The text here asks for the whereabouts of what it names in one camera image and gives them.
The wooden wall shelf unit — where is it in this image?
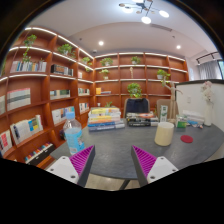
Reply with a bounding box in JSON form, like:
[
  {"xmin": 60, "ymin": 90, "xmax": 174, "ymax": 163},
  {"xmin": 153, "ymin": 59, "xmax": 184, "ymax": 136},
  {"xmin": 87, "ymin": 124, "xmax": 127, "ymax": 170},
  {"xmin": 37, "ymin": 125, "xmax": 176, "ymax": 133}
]
[{"xmin": 0, "ymin": 26, "xmax": 190, "ymax": 168}]

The branching ceiling lamp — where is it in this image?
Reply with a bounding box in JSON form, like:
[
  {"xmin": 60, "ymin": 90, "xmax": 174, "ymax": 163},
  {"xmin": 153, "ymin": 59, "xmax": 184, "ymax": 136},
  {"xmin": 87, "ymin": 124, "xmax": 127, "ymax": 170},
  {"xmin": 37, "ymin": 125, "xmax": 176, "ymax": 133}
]
[{"xmin": 118, "ymin": 0, "xmax": 170, "ymax": 25}]

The stack of white packs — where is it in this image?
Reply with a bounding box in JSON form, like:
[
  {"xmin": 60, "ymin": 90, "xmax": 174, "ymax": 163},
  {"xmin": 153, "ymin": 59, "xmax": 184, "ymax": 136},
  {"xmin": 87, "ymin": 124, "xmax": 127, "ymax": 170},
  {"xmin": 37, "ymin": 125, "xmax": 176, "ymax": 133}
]
[{"xmin": 181, "ymin": 109, "xmax": 205, "ymax": 125}]

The green tissue pack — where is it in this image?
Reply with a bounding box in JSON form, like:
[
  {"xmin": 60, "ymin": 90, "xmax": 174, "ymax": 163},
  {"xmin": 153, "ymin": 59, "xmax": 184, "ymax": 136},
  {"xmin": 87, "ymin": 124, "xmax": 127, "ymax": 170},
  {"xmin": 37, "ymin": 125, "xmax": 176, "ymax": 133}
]
[{"xmin": 175, "ymin": 114, "xmax": 189, "ymax": 129}]

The black chair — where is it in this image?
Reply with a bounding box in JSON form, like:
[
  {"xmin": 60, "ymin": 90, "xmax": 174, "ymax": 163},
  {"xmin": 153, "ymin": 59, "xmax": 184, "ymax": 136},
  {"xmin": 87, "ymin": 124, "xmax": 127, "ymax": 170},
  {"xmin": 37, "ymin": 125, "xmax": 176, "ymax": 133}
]
[{"xmin": 123, "ymin": 97, "xmax": 151, "ymax": 118}]

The wooden artist mannequin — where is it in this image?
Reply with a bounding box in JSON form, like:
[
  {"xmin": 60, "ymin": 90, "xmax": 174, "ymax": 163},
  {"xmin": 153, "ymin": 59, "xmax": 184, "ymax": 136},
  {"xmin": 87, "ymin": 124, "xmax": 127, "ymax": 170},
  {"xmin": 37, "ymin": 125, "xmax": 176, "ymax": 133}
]
[{"xmin": 162, "ymin": 75, "xmax": 184, "ymax": 124}]

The cream cylindrical cup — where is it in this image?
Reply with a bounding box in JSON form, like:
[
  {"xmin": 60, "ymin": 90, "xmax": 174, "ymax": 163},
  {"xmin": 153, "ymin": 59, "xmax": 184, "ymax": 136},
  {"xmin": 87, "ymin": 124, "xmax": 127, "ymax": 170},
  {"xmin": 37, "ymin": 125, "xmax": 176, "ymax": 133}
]
[{"xmin": 154, "ymin": 121, "xmax": 175, "ymax": 147}]

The ceiling air vent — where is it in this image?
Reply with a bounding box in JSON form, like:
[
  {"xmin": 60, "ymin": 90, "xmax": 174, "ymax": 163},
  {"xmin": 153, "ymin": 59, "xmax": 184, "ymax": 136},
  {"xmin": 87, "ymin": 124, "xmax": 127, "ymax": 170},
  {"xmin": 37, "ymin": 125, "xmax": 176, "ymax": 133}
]
[{"xmin": 149, "ymin": 23, "xmax": 174, "ymax": 33}]

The white vase with flowers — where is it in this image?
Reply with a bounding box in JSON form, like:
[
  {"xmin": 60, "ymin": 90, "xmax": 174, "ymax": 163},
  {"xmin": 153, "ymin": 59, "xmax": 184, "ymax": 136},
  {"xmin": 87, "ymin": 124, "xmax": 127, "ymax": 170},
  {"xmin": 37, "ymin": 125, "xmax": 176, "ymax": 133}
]
[{"xmin": 199, "ymin": 80, "xmax": 215, "ymax": 127}]

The window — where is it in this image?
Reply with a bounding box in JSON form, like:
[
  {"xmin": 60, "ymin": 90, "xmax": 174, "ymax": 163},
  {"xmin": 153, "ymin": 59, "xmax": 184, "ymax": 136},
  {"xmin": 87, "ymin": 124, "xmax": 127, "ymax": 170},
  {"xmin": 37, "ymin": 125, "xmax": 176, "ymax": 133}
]
[{"xmin": 218, "ymin": 59, "xmax": 224, "ymax": 80}]

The stack of colourful books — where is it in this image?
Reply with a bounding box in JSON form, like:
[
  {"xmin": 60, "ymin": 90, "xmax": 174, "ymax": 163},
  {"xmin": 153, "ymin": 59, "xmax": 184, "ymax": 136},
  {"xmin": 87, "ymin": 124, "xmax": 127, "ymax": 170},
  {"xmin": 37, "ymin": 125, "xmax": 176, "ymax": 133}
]
[{"xmin": 87, "ymin": 106, "xmax": 126, "ymax": 132}]

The stack of dark books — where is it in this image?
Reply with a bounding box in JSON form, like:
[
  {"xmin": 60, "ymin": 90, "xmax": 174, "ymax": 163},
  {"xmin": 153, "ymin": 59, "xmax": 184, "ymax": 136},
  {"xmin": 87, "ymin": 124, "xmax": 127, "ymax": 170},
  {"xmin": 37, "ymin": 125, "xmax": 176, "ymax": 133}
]
[{"xmin": 125, "ymin": 111, "xmax": 160, "ymax": 128}]

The grey curtain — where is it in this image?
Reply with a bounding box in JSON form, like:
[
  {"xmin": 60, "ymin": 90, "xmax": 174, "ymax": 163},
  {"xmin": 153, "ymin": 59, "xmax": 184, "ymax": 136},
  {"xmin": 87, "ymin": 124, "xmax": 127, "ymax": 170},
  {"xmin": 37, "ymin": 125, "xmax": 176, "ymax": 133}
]
[{"xmin": 197, "ymin": 59, "xmax": 223, "ymax": 80}]

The flat round red coaster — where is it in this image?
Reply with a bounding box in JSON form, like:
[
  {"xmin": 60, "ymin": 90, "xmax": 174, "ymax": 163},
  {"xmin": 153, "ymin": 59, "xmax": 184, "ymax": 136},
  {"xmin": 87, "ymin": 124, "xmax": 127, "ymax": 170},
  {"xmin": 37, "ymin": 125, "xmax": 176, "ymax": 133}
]
[{"xmin": 180, "ymin": 134, "xmax": 194, "ymax": 144}]

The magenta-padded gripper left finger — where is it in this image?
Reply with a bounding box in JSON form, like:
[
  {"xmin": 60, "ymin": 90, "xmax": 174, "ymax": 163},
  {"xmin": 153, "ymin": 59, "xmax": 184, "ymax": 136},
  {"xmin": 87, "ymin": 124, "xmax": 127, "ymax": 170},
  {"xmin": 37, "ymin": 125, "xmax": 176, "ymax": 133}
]
[{"xmin": 45, "ymin": 144, "xmax": 96, "ymax": 188}]

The clear blue-capped water bottle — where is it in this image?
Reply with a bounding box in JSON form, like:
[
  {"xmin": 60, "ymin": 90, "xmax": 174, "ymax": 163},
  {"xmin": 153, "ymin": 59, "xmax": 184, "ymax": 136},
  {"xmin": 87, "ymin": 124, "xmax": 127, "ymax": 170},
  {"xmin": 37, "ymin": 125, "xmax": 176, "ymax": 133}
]
[{"xmin": 62, "ymin": 111, "xmax": 86, "ymax": 156}]

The black ceiling track light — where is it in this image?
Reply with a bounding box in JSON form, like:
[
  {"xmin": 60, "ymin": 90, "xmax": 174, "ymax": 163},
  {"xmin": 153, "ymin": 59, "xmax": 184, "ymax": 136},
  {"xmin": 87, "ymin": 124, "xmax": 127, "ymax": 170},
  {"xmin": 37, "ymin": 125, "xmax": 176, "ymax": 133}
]
[{"xmin": 195, "ymin": 51, "xmax": 223, "ymax": 66}]

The green and white carton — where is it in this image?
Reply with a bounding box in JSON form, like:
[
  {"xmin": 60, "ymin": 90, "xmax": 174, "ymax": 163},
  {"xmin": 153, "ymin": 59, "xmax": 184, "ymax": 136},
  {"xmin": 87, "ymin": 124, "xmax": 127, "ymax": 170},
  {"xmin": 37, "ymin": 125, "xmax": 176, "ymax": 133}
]
[{"xmin": 159, "ymin": 104, "xmax": 169, "ymax": 123}]

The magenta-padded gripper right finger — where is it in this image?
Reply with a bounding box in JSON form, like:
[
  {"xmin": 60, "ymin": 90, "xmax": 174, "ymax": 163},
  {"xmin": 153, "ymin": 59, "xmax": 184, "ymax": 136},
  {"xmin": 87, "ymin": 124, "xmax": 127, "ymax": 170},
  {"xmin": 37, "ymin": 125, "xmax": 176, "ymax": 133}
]
[{"xmin": 130, "ymin": 144, "xmax": 179, "ymax": 188}]

